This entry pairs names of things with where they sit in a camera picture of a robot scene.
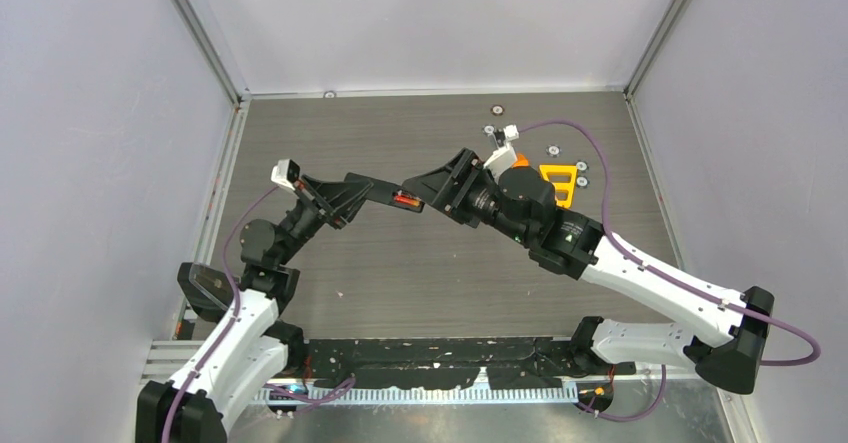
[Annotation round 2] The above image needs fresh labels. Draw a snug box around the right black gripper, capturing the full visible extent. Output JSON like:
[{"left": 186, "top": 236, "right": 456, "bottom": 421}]
[{"left": 402, "top": 148, "right": 532, "bottom": 246}]

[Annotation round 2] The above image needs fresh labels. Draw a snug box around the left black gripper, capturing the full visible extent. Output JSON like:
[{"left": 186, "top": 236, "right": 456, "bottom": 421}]
[{"left": 276, "top": 175, "right": 373, "bottom": 266}]

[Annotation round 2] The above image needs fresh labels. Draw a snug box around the black remote control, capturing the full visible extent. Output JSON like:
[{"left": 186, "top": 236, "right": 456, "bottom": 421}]
[{"left": 344, "top": 173, "right": 424, "bottom": 213}]

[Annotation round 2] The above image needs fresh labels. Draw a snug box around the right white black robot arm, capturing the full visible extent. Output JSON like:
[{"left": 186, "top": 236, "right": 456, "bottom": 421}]
[{"left": 402, "top": 149, "right": 774, "bottom": 395}]

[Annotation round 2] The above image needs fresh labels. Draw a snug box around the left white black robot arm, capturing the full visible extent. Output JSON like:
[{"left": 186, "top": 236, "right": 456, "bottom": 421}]
[{"left": 134, "top": 176, "right": 373, "bottom": 442}]

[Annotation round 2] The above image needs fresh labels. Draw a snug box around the dark clear plastic box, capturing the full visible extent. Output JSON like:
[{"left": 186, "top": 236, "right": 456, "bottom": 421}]
[{"left": 176, "top": 262, "right": 234, "bottom": 323}]

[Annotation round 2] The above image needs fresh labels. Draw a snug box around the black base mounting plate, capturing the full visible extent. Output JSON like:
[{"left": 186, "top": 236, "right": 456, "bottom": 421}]
[{"left": 284, "top": 337, "right": 635, "bottom": 390}]

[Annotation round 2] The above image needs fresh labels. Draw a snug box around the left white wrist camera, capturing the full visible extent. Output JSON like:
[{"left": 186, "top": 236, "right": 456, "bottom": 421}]
[{"left": 270, "top": 158, "right": 301, "bottom": 193}]

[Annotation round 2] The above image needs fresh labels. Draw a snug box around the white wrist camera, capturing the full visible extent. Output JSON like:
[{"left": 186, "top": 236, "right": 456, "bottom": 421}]
[
  {"left": 484, "top": 124, "right": 520, "bottom": 179},
  {"left": 270, "top": 158, "right": 301, "bottom": 193}
]

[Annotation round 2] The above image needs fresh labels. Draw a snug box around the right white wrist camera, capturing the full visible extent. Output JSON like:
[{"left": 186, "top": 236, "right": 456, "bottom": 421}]
[{"left": 484, "top": 124, "right": 520, "bottom": 179}]

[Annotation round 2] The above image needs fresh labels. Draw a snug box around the orange plastic handle tool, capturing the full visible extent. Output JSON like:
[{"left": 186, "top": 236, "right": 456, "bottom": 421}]
[{"left": 512, "top": 153, "right": 530, "bottom": 168}]

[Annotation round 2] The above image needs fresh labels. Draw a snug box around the yellow triangular plastic frame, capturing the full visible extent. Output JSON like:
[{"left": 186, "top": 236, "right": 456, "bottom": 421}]
[{"left": 539, "top": 164, "right": 578, "bottom": 209}]

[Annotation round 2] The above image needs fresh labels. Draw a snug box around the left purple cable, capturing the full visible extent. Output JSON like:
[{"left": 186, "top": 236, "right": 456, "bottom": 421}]
[{"left": 160, "top": 184, "right": 283, "bottom": 443}]

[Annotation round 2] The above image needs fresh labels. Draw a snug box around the purple cable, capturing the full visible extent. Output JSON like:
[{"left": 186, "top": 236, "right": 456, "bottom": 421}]
[
  {"left": 160, "top": 184, "right": 283, "bottom": 443},
  {"left": 516, "top": 119, "right": 822, "bottom": 367}
]

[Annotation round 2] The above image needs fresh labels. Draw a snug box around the ribbed aluminium front rail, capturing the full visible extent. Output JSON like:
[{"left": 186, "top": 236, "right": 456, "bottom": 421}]
[{"left": 254, "top": 386, "right": 598, "bottom": 407}]

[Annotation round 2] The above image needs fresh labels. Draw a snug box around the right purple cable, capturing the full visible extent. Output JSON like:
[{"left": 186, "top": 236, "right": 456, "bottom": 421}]
[{"left": 516, "top": 119, "right": 822, "bottom": 367}]

